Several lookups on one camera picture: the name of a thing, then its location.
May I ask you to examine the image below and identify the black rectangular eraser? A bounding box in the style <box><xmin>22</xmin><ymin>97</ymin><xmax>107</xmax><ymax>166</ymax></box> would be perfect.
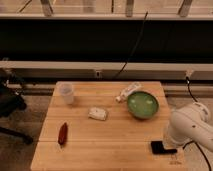
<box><xmin>151</xmin><ymin>141</ymin><xmax>177</xmax><ymax>154</ymax></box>

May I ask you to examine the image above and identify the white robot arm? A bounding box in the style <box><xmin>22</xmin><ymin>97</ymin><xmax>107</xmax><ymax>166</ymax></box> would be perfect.
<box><xmin>163</xmin><ymin>102</ymin><xmax>213</xmax><ymax>152</ymax></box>

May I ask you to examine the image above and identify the green bowl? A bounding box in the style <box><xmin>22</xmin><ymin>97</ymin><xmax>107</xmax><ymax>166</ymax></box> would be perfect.
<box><xmin>127</xmin><ymin>91</ymin><xmax>159</xmax><ymax>119</ymax></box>

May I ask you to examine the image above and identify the clear plastic cup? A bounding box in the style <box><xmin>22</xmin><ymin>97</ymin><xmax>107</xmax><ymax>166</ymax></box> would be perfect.
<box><xmin>59</xmin><ymin>83</ymin><xmax>74</xmax><ymax>104</ymax></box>

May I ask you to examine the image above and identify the red chili pepper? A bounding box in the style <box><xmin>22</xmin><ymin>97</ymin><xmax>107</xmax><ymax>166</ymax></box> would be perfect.
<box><xmin>58</xmin><ymin>123</ymin><xmax>68</xmax><ymax>145</ymax></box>

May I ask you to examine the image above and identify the black office chair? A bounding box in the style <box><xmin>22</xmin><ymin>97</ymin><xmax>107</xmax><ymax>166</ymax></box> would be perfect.
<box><xmin>0</xmin><ymin>67</ymin><xmax>35</xmax><ymax>146</ymax></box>

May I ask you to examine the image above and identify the black floor cable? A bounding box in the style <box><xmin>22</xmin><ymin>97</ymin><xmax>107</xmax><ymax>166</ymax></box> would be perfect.
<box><xmin>182</xmin><ymin>76</ymin><xmax>213</xmax><ymax>171</ymax></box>

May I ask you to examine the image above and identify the black hanging cable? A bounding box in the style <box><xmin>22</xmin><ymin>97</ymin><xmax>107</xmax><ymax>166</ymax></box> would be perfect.
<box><xmin>113</xmin><ymin>10</ymin><xmax>150</xmax><ymax>80</ymax></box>

